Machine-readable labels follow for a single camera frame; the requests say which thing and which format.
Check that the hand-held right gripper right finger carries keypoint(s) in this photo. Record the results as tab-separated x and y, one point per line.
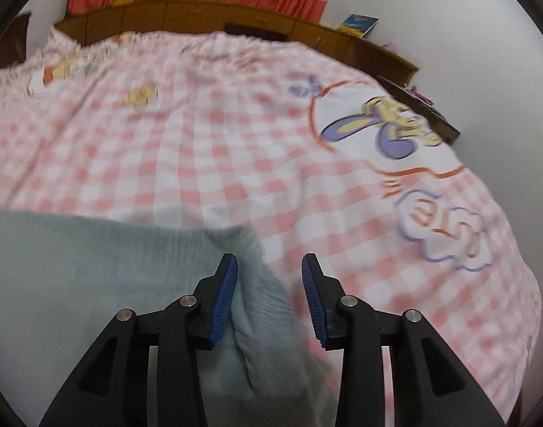
313	302

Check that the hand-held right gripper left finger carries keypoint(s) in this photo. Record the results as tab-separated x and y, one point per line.
225	298

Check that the grey pants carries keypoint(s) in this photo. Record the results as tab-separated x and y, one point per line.
98	267

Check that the pink checked printed blanket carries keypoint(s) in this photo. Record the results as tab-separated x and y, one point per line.
209	142

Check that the dark wooden nightstand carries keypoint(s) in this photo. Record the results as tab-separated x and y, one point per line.
431	115

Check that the blue book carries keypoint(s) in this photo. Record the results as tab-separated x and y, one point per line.
358	24

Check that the wooden headboard cabinet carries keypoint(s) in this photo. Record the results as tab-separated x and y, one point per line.
187	15

